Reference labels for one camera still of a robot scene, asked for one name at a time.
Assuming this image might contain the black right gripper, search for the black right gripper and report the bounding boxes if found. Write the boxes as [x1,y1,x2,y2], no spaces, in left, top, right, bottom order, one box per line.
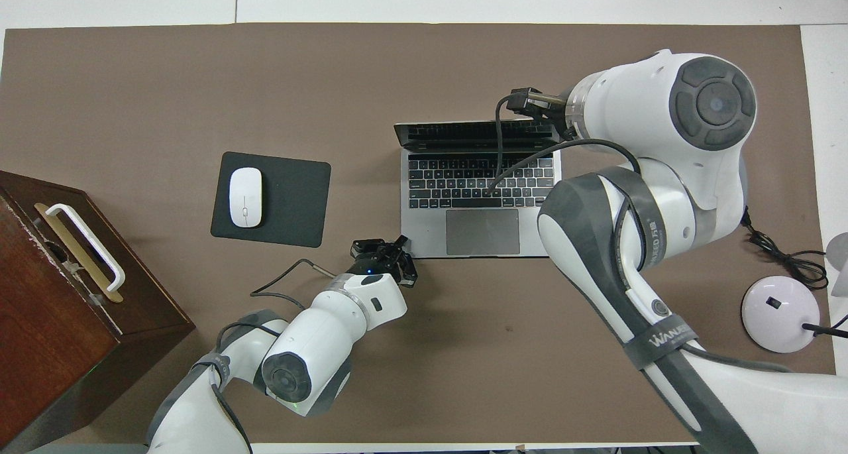
[558,95,578,141]

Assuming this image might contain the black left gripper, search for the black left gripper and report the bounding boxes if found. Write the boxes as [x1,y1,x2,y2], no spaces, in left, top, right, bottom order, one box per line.
[348,235,418,288]

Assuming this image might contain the silver Apple laptop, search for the silver Apple laptop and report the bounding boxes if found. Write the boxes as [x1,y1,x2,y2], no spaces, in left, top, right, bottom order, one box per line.
[394,119,564,258]

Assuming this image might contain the black mouse pad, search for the black mouse pad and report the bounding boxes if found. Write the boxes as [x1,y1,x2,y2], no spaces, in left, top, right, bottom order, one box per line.
[210,151,332,249]

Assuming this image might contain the white computer mouse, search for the white computer mouse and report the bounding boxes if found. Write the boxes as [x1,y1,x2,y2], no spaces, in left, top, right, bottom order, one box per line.
[229,167,264,229]

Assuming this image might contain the brown table mat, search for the brown table mat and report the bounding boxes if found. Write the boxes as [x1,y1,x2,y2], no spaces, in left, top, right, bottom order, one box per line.
[0,22,843,445]

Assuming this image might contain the white lamp base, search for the white lamp base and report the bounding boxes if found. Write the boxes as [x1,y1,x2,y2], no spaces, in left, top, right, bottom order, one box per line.
[741,232,848,354]

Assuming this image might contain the dark brown wooden box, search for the dark brown wooden box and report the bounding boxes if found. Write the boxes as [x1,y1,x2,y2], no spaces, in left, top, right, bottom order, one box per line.
[0,170,196,451]

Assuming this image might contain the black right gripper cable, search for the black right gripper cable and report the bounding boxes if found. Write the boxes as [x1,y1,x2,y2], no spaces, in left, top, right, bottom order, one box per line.
[484,87,663,276]

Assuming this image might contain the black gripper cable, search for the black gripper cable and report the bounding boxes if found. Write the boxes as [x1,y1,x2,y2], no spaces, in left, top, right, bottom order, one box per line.
[484,87,663,276]
[211,258,337,454]

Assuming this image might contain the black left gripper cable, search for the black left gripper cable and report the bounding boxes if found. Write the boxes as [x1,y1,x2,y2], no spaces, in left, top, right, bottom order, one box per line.
[211,258,337,454]

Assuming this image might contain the black lamp power cable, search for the black lamp power cable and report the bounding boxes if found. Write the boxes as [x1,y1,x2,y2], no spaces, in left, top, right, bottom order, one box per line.
[742,205,848,329]

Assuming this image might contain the gold box handle plate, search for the gold box handle plate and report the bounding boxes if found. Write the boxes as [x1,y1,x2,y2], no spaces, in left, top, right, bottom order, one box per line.
[33,202,125,304]

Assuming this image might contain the white box handle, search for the white box handle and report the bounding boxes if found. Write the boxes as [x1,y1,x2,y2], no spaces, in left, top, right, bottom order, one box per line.
[45,203,127,292]

